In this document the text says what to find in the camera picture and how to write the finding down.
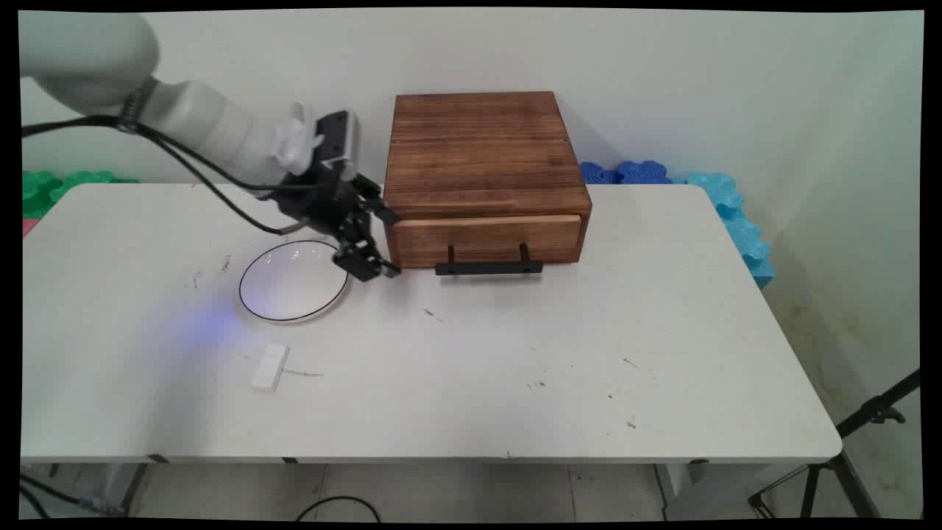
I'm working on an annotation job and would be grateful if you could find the light blue foam mat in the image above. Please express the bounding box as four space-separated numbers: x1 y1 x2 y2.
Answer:
671 172 776 290

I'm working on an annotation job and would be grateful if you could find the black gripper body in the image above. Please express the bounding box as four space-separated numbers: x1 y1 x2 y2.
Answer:
277 163 370 238

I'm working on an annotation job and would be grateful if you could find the black tripod stand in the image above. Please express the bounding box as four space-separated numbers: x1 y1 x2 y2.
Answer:
748 368 922 520

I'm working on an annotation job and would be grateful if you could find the grey black wrist camera box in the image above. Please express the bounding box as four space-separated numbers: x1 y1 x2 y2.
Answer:
315 110 361 182

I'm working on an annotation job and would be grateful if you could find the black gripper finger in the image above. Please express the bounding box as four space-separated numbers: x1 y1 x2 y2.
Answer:
356 177 403 226
332 213 403 283

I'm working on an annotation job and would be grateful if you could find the black floor cable loop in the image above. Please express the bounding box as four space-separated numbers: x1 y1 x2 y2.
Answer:
296 495 382 523

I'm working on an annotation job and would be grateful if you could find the grey table leg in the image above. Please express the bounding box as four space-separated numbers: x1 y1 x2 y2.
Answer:
103 463 152 516
654 462 709 520

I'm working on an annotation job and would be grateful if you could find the black cable with connector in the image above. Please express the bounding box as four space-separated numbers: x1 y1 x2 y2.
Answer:
20 473 130 517

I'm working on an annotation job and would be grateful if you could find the white ribbed wrist mount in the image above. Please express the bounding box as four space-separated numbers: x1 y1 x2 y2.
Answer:
273 102 325 178

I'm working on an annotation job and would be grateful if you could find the green foam mat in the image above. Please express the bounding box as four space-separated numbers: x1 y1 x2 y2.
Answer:
21 170 141 220

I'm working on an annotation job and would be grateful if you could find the small white rectangular block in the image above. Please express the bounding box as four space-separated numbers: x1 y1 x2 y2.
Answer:
250 343 291 394

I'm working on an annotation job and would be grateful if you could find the wooden drawer with black handle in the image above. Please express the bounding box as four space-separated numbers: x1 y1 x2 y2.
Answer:
393 213 584 278

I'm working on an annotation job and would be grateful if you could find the black cable strap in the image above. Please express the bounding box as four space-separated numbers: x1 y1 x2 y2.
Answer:
118 77 157 134

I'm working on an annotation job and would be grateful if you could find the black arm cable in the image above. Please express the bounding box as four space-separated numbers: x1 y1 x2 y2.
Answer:
125 121 304 236
21 116 325 195

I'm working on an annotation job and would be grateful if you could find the brown wooden drawer cabinet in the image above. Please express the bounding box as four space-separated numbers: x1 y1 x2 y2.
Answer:
381 91 593 269

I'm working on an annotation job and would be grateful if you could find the dark blue foam mat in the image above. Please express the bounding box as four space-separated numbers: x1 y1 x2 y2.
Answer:
579 160 673 186

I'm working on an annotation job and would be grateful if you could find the white plate with black rim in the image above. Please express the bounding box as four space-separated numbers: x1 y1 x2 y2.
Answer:
238 239 351 323

